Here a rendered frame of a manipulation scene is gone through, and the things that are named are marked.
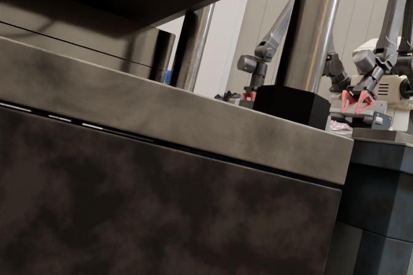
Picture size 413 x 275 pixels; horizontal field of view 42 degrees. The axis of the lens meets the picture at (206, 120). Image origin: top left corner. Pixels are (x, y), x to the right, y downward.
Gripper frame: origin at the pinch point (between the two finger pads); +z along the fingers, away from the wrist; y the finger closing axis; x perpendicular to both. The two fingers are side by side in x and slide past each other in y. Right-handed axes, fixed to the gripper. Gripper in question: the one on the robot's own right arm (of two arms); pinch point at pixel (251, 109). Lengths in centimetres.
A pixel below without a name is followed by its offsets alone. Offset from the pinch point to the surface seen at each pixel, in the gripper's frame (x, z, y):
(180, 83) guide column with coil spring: -67, 10, 100
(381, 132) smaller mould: -20, 9, 105
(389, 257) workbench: -47, 30, 143
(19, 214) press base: -96, 32, 145
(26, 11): -98, 3, 89
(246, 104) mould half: -30, 5, 55
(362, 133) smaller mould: -20, 9, 98
